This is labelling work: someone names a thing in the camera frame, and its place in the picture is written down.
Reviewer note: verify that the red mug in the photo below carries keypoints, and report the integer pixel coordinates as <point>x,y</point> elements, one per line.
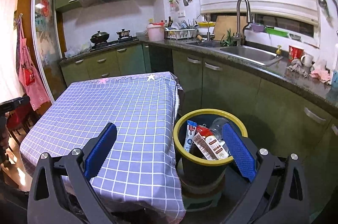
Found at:
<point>295,52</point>

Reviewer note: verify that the small steel pot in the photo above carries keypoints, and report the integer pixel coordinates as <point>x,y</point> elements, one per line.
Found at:
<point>123,34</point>

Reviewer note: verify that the yellow rimmed trash bin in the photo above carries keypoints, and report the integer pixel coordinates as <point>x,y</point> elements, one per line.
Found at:
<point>204,157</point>

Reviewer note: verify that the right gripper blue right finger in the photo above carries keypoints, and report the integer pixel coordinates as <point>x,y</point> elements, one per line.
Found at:
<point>242,156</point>

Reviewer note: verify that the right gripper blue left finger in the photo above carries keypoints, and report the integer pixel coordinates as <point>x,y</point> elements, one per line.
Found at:
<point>97,149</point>

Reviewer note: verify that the black wok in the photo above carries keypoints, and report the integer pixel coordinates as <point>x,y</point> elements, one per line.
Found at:
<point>99,37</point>

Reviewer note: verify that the pink apron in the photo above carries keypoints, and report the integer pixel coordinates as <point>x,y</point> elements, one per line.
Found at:
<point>27,73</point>

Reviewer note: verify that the white mug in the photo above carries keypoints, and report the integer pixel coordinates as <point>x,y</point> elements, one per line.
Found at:
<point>307,60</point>

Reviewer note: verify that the wooden cutting board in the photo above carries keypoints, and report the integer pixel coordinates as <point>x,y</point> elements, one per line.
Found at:
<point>223,24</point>

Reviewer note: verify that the steel sink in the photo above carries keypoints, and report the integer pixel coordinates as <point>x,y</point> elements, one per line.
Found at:
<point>253,55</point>

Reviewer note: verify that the green vegetables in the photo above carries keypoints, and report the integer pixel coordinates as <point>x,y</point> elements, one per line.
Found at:
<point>229,39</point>

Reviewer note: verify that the red white carton box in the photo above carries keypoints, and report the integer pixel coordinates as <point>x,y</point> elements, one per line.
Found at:
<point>209,145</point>

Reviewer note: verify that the dish drying rack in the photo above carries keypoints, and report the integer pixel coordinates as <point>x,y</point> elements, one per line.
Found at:
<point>180,30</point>

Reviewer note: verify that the pink bucket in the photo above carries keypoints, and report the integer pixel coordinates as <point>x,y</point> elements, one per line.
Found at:
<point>155,31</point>

